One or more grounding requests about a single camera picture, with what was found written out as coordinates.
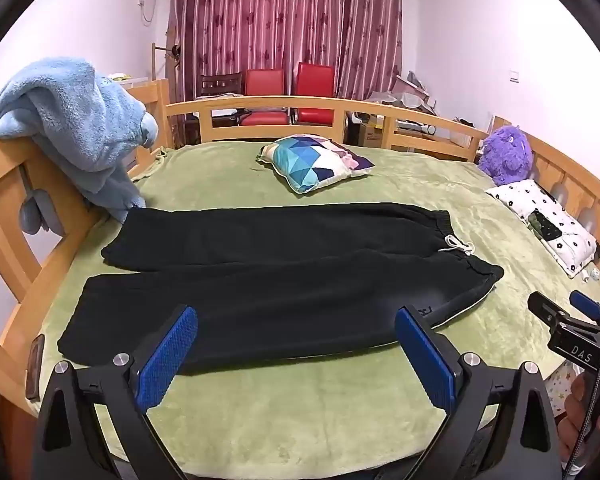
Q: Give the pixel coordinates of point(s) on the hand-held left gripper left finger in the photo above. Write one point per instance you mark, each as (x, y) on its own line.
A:
(167, 355)

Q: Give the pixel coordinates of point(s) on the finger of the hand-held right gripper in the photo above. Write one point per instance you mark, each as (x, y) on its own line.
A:
(585, 304)
(547, 310)

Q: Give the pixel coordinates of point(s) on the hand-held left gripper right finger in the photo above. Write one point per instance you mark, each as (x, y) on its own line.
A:
(425, 355)

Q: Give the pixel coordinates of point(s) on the black pants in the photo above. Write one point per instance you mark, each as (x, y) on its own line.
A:
(280, 285)

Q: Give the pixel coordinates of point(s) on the person's right hand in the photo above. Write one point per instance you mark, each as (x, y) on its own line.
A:
(575, 410)

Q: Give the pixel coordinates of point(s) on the star print sheet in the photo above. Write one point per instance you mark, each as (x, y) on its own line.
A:
(562, 387)

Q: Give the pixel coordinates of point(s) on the white floral pillow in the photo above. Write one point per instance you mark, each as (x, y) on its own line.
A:
(570, 245)

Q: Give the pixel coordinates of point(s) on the green fleece blanket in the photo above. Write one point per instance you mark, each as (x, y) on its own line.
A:
(290, 410)

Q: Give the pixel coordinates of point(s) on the purple plush toy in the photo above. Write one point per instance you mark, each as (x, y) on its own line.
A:
(505, 152)

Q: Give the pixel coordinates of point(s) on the grey blue plush piece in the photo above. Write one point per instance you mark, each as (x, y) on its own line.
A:
(40, 210)

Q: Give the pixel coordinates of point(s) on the geometric print pillow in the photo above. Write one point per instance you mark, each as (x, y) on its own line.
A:
(310, 160)

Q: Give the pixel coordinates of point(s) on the cardboard box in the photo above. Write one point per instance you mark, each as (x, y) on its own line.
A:
(372, 132)

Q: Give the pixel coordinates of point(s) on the light blue fleece robe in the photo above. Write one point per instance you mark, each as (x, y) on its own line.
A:
(75, 120)

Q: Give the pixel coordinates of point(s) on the pile of clutter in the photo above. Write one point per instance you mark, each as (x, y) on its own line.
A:
(407, 92)

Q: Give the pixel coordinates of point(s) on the dark wooden chair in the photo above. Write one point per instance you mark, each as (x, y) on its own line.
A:
(220, 85)

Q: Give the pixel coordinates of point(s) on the wooden coat rack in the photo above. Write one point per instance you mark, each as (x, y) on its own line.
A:
(170, 55)

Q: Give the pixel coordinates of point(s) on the maroon floral curtain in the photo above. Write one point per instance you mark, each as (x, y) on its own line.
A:
(290, 15)

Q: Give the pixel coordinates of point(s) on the wooden bed frame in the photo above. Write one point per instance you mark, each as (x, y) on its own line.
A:
(10, 280)

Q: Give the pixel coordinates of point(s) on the white wall switch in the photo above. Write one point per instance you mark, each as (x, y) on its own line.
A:
(514, 77)

